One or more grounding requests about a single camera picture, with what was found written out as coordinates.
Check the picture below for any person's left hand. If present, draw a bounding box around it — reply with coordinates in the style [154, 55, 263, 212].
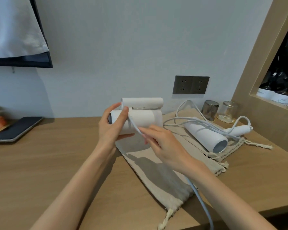
[98, 102, 135, 155]

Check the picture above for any person's right hand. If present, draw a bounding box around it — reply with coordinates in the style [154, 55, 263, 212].
[138, 124, 200, 176]

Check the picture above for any beige drawstring bag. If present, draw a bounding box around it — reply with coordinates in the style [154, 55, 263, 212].
[163, 109, 274, 176]
[115, 127, 220, 230]

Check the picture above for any white hair dryer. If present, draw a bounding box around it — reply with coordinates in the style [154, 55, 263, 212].
[183, 117, 254, 154]
[107, 97, 164, 136]

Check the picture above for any person's left forearm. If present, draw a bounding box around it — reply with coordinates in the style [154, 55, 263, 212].
[30, 147, 118, 230]

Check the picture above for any person's right forearm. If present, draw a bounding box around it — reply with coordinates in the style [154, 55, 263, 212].
[182, 163, 278, 230]

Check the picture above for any grey smoked glass cup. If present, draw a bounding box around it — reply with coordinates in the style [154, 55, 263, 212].
[201, 100, 220, 122]

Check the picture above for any round gold-rimmed coaster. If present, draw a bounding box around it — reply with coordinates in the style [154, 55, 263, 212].
[217, 115, 235, 124]

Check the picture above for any clear glass cup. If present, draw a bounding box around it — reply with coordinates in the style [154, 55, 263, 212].
[218, 101, 239, 124]

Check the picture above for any black smartphone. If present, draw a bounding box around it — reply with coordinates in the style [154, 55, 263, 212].
[0, 116, 43, 143]

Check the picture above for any black television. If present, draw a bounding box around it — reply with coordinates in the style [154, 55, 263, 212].
[0, 0, 53, 69]

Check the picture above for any white cloth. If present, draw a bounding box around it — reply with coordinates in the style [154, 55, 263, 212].
[0, 0, 50, 58]

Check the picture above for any dark grey wall socket panel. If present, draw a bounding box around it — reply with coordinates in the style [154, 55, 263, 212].
[172, 75, 210, 95]

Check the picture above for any wooden niche frame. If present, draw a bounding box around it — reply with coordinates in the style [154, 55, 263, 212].
[231, 0, 288, 158]

